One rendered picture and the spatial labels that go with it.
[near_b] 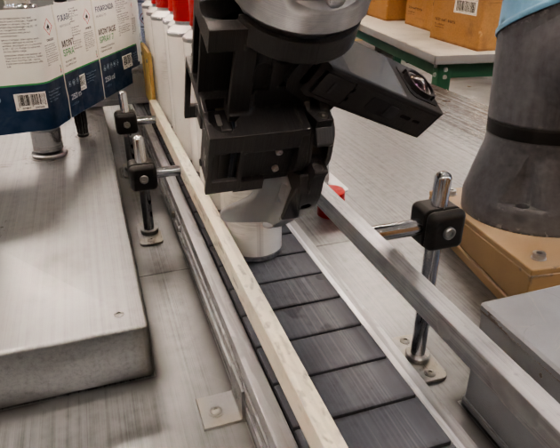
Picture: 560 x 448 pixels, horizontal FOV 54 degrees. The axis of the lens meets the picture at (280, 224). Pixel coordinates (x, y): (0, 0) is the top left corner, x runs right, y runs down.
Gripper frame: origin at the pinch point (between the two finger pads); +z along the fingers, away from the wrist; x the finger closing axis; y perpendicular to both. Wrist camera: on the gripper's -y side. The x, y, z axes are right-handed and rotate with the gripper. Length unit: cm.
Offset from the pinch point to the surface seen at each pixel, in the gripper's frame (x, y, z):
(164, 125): -28.2, 4.6, 18.4
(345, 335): 11.8, -1.8, -0.5
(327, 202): 2.8, -2.5, -4.6
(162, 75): -38.9, 3.0, 19.3
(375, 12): -195, -132, 127
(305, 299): 7.2, -0.7, 2.1
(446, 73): -103, -109, 85
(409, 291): 13.3, -2.5, -10.2
